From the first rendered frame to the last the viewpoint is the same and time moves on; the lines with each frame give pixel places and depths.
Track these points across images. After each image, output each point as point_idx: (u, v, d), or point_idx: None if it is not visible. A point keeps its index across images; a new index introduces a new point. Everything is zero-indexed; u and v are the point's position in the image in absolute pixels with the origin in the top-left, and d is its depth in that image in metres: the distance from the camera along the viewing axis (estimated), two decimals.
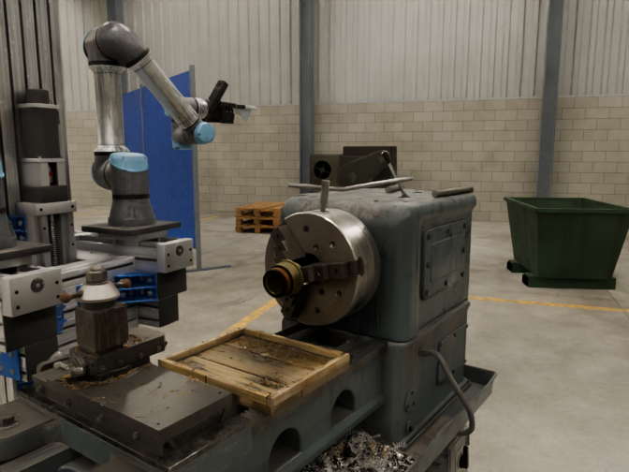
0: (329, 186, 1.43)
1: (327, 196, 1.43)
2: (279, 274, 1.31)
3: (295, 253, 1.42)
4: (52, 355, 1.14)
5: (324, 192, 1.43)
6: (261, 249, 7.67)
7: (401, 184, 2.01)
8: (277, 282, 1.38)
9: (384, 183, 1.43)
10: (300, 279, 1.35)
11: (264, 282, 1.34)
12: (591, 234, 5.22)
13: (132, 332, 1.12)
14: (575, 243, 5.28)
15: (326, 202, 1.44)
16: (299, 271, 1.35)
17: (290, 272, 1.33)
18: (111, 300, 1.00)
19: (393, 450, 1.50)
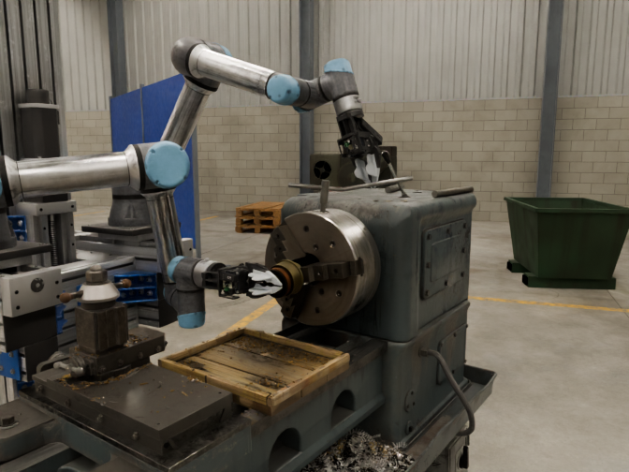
0: (329, 186, 1.43)
1: (327, 196, 1.43)
2: (279, 274, 1.31)
3: (295, 253, 1.42)
4: (52, 355, 1.14)
5: (324, 192, 1.43)
6: (261, 249, 7.67)
7: (401, 184, 2.01)
8: None
9: (384, 183, 1.43)
10: (300, 279, 1.35)
11: (264, 282, 1.34)
12: (591, 234, 5.22)
13: (132, 332, 1.12)
14: (575, 243, 5.28)
15: (326, 202, 1.44)
16: (299, 271, 1.35)
17: (290, 272, 1.33)
18: (111, 300, 1.00)
19: (393, 450, 1.50)
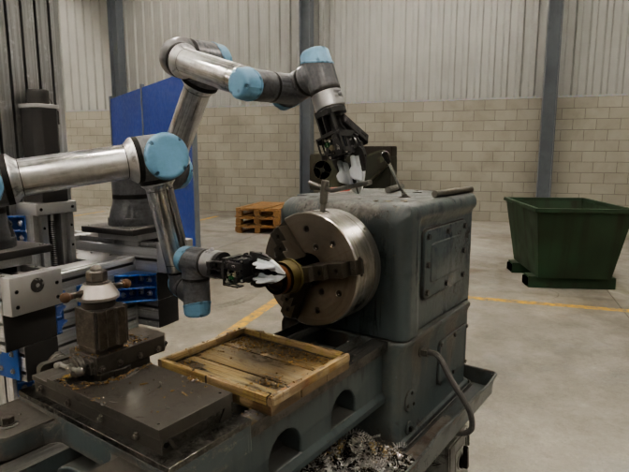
0: (324, 186, 1.42)
1: (322, 196, 1.43)
2: None
3: (295, 253, 1.42)
4: (52, 355, 1.14)
5: (320, 191, 1.43)
6: (261, 249, 7.67)
7: (401, 184, 2.01)
8: (278, 280, 1.39)
9: (351, 185, 1.29)
10: (301, 278, 1.35)
11: None
12: (591, 234, 5.22)
13: (132, 332, 1.12)
14: (575, 243, 5.28)
15: (321, 202, 1.43)
16: (299, 269, 1.35)
17: (291, 269, 1.33)
18: (111, 300, 1.00)
19: (393, 450, 1.50)
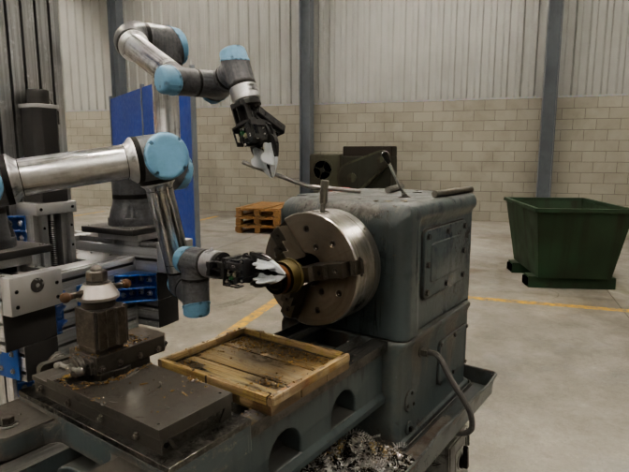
0: (321, 185, 1.44)
1: (321, 195, 1.45)
2: None
3: (295, 253, 1.42)
4: (52, 355, 1.14)
5: (325, 191, 1.45)
6: (261, 249, 7.67)
7: (401, 184, 2.01)
8: None
9: None
10: (301, 277, 1.35)
11: None
12: (591, 234, 5.22)
13: (132, 332, 1.12)
14: (575, 243, 5.28)
15: (321, 201, 1.45)
16: (299, 269, 1.35)
17: (291, 268, 1.33)
18: (111, 300, 1.00)
19: (393, 450, 1.50)
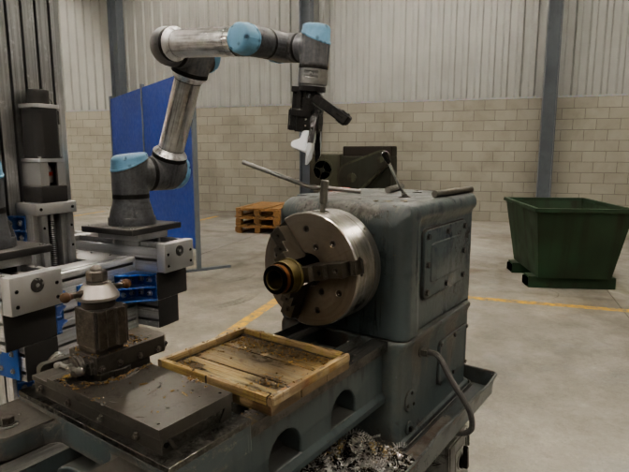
0: (321, 185, 1.44)
1: (321, 195, 1.45)
2: (279, 270, 1.32)
3: (295, 253, 1.42)
4: (52, 355, 1.14)
5: (325, 191, 1.45)
6: (261, 249, 7.67)
7: (401, 184, 2.01)
8: (278, 280, 1.39)
9: (269, 171, 1.46)
10: (301, 277, 1.35)
11: (264, 278, 1.35)
12: (591, 234, 5.22)
13: (132, 332, 1.12)
14: (575, 243, 5.28)
15: (321, 201, 1.45)
16: (299, 269, 1.35)
17: (291, 268, 1.33)
18: (111, 300, 1.00)
19: (393, 450, 1.50)
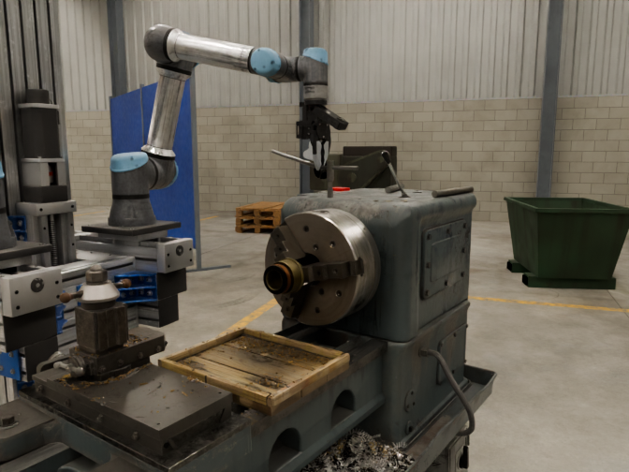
0: (329, 165, 1.65)
1: None
2: (279, 270, 1.32)
3: (295, 253, 1.42)
4: (52, 355, 1.14)
5: (332, 170, 1.65)
6: (261, 249, 7.67)
7: (401, 184, 2.01)
8: (278, 280, 1.39)
9: (291, 157, 1.74)
10: (301, 277, 1.35)
11: (264, 278, 1.35)
12: (591, 234, 5.22)
13: (132, 332, 1.12)
14: (575, 243, 5.28)
15: (329, 180, 1.66)
16: (299, 269, 1.35)
17: (291, 268, 1.33)
18: (111, 300, 1.00)
19: (393, 450, 1.50)
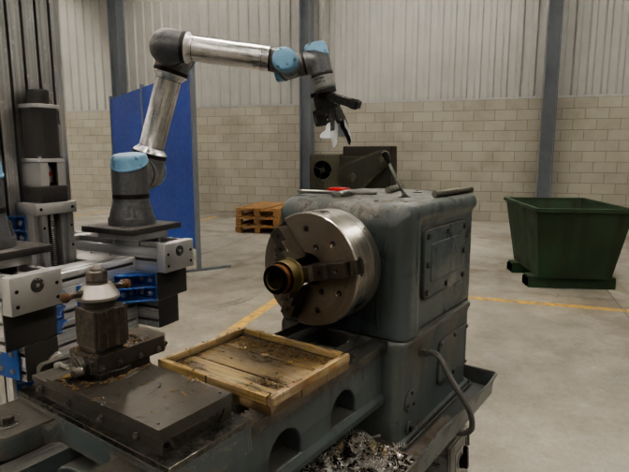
0: None
1: None
2: (279, 270, 1.32)
3: (295, 253, 1.42)
4: (52, 355, 1.14)
5: (347, 196, 1.72)
6: (261, 249, 7.67)
7: (401, 184, 2.01)
8: (278, 280, 1.39)
9: (313, 193, 1.83)
10: (301, 277, 1.35)
11: (264, 278, 1.35)
12: (591, 234, 5.22)
13: (132, 332, 1.12)
14: (575, 243, 5.28)
15: (341, 196, 1.70)
16: (299, 269, 1.35)
17: (291, 268, 1.33)
18: (111, 300, 1.00)
19: (393, 450, 1.50)
